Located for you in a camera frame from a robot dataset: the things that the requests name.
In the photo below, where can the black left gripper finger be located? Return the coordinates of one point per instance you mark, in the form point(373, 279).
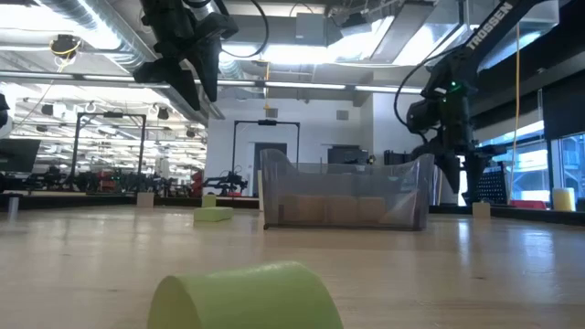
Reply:
point(169, 73)
point(210, 64)

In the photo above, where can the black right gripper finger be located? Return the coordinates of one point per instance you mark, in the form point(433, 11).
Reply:
point(450, 171)
point(473, 178)

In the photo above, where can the small orange wooden cube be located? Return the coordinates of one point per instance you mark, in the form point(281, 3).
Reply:
point(343, 210)

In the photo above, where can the natural wood block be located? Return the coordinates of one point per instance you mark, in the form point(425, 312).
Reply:
point(145, 200)

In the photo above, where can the small green wooden block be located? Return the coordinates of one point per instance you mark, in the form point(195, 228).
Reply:
point(209, 201)

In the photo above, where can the long green wooden block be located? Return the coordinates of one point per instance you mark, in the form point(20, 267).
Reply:
point(213, 215)

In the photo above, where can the long orange wooden block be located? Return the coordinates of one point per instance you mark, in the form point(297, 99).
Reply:
point(304, 210)

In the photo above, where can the green half-cylinder block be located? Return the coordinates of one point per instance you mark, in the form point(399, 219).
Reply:
point(247, 301)

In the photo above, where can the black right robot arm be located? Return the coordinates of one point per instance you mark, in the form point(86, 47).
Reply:
point(489, 27)

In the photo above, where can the black background robot arm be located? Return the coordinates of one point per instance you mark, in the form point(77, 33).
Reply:
point(226, 183)

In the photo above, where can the black perforated panel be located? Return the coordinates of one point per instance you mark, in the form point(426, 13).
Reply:
point(493, 187)

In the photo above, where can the natural wood cube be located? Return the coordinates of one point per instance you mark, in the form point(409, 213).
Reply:
point(481, 210)

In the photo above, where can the black equipment boxes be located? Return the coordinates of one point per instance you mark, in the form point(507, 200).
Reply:
point(397, 158)

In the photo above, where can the red box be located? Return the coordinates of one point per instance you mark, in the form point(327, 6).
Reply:
point(528, 204)

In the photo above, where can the long ceiling light bar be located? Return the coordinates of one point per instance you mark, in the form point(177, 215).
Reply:
point(297, 85)

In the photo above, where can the yellow foam cylinder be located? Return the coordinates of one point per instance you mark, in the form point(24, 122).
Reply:
point(563, 199)

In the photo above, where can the grey translucent plastic bin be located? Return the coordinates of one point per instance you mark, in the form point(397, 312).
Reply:
point(347, 183)

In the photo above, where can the black cabinet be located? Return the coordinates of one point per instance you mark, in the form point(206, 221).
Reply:
point(347, 156)

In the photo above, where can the grey ceiling box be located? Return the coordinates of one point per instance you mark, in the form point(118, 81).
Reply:
point(311, 27)

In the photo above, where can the dark door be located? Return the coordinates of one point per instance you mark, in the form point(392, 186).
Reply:
point(269, 157)

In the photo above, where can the red equipment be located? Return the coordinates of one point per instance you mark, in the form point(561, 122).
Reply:
point(197, 183)

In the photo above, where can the white plastic bin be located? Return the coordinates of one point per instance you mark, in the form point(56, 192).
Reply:
point(260, 192)

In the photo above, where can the black monitor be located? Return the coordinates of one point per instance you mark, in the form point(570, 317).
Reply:
point(18, 155)

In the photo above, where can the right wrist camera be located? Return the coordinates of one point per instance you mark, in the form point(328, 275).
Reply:
point(422, 116)

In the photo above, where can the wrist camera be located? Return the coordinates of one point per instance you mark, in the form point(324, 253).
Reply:
point(221, 26)
point(422, 116)

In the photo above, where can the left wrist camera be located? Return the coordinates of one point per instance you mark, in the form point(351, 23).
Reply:
point(221, 26)

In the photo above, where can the round silver ventilation duct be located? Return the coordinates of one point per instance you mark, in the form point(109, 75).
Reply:
point(114, 41)

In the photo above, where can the rectangular metal ventilation duct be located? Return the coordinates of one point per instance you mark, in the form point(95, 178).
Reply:
point(411, 32)

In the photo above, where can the black ceiling camera fixture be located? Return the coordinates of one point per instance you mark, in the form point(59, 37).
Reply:
point(65, 45)

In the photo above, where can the silver metal post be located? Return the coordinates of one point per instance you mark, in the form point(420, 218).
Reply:
point(13, 208)

